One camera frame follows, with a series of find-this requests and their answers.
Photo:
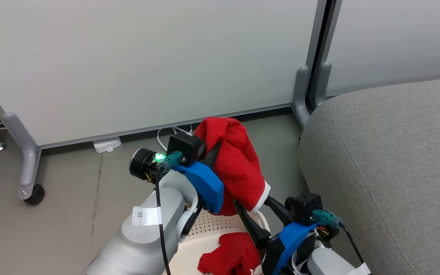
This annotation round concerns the cream perforated laundry basket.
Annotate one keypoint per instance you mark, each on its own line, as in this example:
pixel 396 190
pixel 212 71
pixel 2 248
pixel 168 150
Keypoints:
pixel 208 229

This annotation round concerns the wide white partition panel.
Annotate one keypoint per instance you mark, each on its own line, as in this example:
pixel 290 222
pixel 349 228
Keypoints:
pixel 147 57

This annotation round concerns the teal left camera connector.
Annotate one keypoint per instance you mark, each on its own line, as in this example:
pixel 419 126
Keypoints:
pixel 174 158

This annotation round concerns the teal camera connector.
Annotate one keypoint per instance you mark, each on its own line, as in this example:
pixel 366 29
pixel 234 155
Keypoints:
pixel 174 158
pixel 325 217

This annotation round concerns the black partition caster wheel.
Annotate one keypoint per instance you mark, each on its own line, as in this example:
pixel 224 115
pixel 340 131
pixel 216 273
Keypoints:
pixel 36 194

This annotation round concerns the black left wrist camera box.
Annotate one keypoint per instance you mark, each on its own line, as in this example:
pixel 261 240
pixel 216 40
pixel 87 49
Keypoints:
pixel 183 147

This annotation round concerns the grey fabric sofa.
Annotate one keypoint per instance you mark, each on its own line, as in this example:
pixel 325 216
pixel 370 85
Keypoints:
pixel 388 172

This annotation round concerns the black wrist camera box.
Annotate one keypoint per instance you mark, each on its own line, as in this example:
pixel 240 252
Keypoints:
pixel 304 206
pixel 183 147

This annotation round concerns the white floor power adapter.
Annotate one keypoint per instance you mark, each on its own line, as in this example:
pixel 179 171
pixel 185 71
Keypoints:
pixel 107 144

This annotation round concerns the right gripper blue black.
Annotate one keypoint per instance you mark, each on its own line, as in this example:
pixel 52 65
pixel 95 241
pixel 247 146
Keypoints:
pixel 285 244

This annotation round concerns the narrow white partition panel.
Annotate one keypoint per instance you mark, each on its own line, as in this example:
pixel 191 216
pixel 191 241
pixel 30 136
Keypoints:
pixel 395 38

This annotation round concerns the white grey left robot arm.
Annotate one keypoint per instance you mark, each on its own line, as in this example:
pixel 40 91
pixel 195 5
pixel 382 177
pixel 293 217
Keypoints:
pixel 143 244

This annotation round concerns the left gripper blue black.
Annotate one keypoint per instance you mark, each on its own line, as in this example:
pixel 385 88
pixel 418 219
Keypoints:
pixel 204 183

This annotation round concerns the red garment with white cuff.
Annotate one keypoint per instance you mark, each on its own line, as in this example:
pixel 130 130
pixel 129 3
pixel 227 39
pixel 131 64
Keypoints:
pixel 239 164

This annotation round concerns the plain red garment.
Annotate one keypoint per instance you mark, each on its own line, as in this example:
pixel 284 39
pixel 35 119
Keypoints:
pixel 231 256

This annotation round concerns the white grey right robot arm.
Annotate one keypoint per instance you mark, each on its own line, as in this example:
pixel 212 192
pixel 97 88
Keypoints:
pixel 327 263

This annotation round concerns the teal right camera connector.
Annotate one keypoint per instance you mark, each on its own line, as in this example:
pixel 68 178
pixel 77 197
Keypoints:
pixel 325 217

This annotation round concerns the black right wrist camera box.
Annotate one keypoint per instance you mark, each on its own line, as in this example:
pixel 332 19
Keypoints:
pixel 304 206

